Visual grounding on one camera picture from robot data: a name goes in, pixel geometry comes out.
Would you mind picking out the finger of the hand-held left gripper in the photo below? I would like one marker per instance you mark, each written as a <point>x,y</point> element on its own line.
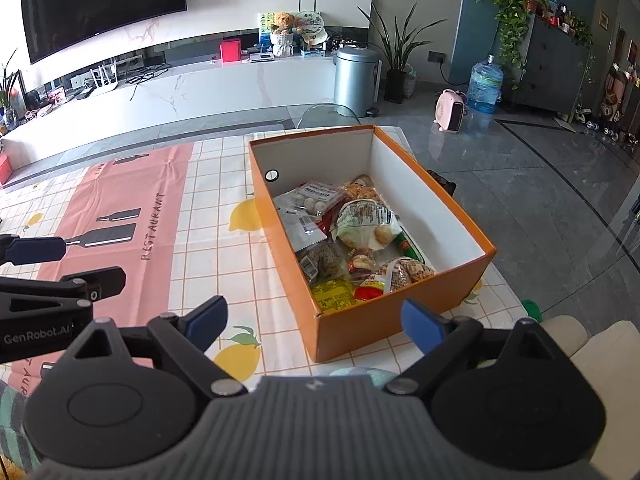
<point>35,250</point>
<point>50,287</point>

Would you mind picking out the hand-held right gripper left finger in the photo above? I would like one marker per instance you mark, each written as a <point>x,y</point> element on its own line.
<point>205,322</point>

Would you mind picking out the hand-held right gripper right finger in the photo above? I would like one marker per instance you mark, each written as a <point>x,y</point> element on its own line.
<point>422,322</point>

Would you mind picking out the red white striped packet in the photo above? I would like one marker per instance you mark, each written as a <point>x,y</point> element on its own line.
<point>400,275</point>

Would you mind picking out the orange cardboard box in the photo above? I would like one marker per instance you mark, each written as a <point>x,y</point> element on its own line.
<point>360,330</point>

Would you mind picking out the green sausage packet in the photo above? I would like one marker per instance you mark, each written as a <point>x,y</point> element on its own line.
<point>410,250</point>

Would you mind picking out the clear packet pale snack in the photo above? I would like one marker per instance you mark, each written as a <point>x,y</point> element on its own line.
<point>361,262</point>

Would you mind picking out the yellow snack packet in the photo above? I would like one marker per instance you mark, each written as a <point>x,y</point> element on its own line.
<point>332,297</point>

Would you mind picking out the green white chip bag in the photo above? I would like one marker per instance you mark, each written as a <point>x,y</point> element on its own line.
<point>365,225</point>

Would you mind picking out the clear packet dark snack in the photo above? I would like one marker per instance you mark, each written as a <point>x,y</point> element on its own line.
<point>322,260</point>

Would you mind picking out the grey foil packet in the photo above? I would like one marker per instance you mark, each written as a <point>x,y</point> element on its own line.
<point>295,225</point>

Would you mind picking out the red snack packet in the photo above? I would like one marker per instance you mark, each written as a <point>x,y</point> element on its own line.
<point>327,220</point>

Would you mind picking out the clear packet orange fried snack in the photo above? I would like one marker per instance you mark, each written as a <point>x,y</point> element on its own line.
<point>362,191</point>

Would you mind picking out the clear packet white balls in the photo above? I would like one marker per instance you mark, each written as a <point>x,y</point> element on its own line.
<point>312,195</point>

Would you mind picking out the red storage box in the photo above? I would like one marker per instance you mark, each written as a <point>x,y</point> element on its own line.
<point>5,170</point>

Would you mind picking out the teal patterned blanket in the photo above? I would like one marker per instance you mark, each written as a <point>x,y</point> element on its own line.
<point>10,425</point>

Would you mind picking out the small grassy potted plant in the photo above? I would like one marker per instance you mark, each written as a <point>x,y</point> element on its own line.
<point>9,90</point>

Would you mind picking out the white router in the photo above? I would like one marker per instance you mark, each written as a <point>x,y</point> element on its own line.
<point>104,85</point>

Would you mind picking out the beige cushion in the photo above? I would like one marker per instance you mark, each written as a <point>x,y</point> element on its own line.
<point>605,360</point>

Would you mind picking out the pink fan heater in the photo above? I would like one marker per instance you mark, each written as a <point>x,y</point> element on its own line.
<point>449,112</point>

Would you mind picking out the white marble tv cabinet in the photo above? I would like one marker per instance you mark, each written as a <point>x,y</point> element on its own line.
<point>200,100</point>

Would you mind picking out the blue water jug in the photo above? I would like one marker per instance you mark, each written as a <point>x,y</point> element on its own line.
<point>484,87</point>

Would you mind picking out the silver trash bin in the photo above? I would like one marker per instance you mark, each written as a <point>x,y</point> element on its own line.
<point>355,85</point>

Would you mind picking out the black curved television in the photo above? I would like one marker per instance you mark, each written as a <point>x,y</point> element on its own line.
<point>100,5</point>

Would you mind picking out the tall leafy potted plant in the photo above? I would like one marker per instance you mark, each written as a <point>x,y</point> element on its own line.
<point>397,55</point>

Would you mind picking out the white flat scale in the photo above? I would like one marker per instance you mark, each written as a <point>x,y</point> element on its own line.
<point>262,56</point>

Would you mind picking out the grey chest of drawers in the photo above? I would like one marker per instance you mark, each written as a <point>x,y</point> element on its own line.
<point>555,70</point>

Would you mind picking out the printed picture board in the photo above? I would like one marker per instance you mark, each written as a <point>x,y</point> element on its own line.
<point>265,30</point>

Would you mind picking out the brown teddy bear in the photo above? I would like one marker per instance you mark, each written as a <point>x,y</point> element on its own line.
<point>282,22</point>

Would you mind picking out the round paper fan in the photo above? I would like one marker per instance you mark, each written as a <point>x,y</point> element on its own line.
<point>310,25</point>

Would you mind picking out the hanging ivy plant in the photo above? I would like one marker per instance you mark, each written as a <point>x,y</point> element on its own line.
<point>515,20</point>

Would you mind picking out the row of bottles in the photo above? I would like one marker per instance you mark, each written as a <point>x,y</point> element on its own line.
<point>567,17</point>

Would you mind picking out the wall socket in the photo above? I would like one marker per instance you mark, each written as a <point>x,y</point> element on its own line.
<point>436,56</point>

